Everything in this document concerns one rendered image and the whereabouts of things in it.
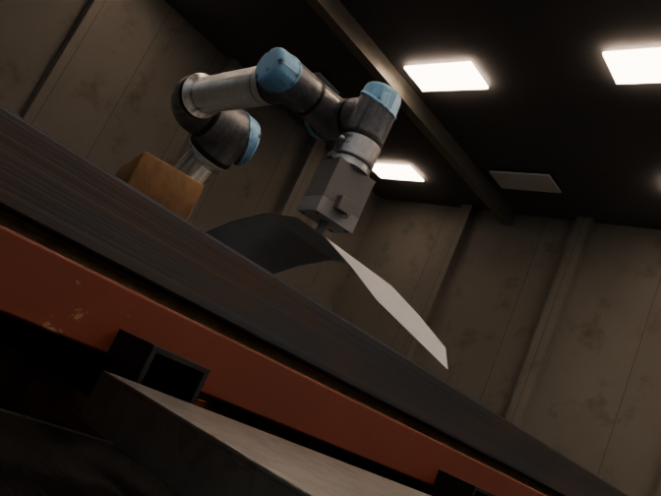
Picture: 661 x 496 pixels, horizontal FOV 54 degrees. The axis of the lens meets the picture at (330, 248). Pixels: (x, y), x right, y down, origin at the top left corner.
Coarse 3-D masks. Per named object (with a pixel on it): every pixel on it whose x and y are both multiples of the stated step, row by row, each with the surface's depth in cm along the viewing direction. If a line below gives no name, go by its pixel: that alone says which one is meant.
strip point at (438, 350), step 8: (392, 312) 86; (400, 320) 86; (408, 328) 85; (416, 328) 90; (416, 336) 85; (424, 336) 90; (424, 344) 84; (432, 344) 89; (440, 344) 94; (432, 352) 84; (440, 352) 89; (440, 360) 84
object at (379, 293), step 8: (368, 280) 91; (368, 288) 86; (376, 288) 91; (376, 296) 86; (384, 296) 90; (392, 296) 96; (384, 304) 85; (392, 304) 91; (400, 304) 96; (400, 312) 90; (408, 312) 96; (408, 320) 90; (416, 320) 96; (424, 328) 95; (432, 336) 95
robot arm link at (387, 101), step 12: (372, 84) 115; (384, 84) 114; (360, 96) 116; (372, 96) 113; (384, 96) 113; (396, 96) 115; (348, 108) 116; (360, 108) 114; (372, 108) 113; (384, 108) 113; (396, 108) 115; (348, 120) 115; (360, 120) 113; (372, 120) 112; (384, 120) 113; (360, 132) 112; (372, 132) 112; (384, 132) 114
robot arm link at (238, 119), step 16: (224, 112) 146; (240, 112) 150; (208, 128) 146; (224, 128) 147; (240, 128) 149; (256, 128) 153; (192, 144) 151; (208, 144) 149; (224, 144) 149; (240, 144) 151; (256, 144) 153; (192, 160) 152; (208, 160) 151; (224, 160) 152; (240, 160) 154; (192, 176) 153; (208, 176) 155
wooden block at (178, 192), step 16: (144, 160) 55; (160, 160) 56; (128, 176) 55; (144, 176) 55; (160, 176) 55; (176, 176) 56; (144, 192) 55; (160, 192) 55; (176, 192) 56; (192, 192) 57; (176, 208) 56; (192, 208) 57
